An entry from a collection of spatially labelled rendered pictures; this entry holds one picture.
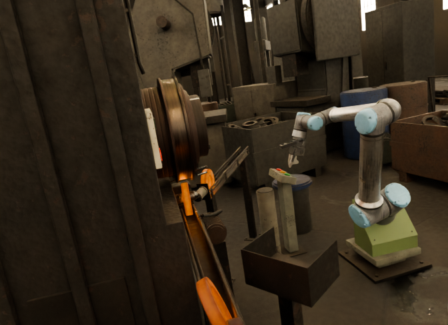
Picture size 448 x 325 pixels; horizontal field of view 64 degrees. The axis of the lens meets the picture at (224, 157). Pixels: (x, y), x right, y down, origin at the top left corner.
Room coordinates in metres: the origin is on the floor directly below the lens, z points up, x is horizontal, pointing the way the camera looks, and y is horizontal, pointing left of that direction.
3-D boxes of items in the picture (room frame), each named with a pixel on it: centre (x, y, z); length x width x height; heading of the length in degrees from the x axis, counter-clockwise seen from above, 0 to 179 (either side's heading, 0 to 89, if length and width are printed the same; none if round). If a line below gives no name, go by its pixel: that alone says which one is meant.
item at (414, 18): (5.91, -3.06, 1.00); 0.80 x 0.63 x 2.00; 16
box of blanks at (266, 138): (4.24, -0.59, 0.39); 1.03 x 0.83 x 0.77; 116
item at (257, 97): (5.97, -0.80, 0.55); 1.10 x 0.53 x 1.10; 31
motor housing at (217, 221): (1.94, 0.13, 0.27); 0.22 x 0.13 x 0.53; 11
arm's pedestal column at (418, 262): (2.09, -0.93, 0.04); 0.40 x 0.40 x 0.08; 12
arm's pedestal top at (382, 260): (2.09, -0.93, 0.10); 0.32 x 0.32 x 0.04; 12
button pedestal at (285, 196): (2.40, -0.39, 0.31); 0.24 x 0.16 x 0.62; 11
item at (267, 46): (10.72, -1.59, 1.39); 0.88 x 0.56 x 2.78; 161
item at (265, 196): (2.33, -0.24, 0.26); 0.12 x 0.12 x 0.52
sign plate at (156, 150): (1.23, 0.23, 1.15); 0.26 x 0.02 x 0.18; 11
